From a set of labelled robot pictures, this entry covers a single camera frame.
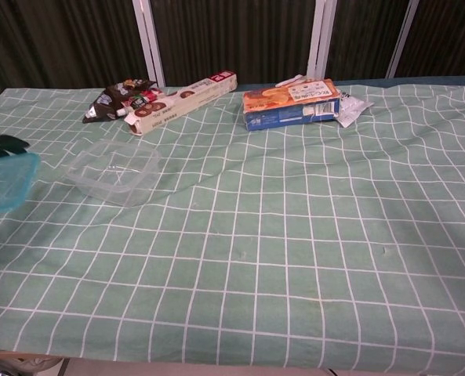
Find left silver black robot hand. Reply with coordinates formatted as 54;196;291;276
0;134;31;222

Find blue plastic lid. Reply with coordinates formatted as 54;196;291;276
0;152;42;215

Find clear plastic container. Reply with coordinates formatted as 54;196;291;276
61;140;162;208

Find long cream cookie box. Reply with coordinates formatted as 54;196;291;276
124;70;238;136

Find orange blue cracker box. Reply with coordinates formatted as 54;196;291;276
242;78;341;132

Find dark brown snack bag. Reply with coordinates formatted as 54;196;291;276
82;78;158;125

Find dark corrugated partition panel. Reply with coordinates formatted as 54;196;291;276
325;0;412;81
395;0;465;78
149;0;319;85
0;0;147;94

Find red green snack packet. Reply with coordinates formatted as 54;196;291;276
120;88;163;117

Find green checked tablecloth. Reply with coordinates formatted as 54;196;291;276
0;80;465;371

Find white snack pouch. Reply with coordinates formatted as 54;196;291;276
274;74;310;88

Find silver crumpled wrapper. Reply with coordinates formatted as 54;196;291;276
336;89;375;128

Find white partition frame post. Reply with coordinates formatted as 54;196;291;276
306;0;337;81
385;0;420;78
133;0;166;88

